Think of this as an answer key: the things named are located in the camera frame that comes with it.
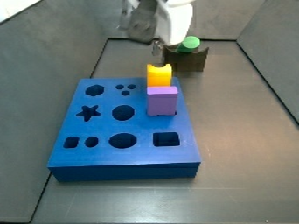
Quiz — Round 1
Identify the dark curved fixture cradle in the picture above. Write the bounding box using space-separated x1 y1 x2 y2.
163 46 209 72

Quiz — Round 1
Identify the dark cable bundle sleeve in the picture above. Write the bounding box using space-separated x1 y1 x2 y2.
117 0 157 45

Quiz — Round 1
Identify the yellow notched block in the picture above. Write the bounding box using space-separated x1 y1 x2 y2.
146 64 172 87

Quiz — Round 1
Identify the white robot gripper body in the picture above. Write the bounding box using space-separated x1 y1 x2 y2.
156 0 193 46

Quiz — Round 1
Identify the green cylinder peg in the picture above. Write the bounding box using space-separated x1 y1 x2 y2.
176 36 201 53

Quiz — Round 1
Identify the purple rectangular block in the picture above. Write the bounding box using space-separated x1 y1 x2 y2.
146 86 179 116

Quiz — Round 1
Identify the blue foam shape-sorter board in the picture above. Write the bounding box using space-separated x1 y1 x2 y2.
48 78 201 182

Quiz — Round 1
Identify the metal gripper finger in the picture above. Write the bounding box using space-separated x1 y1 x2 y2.
152 40 163 56

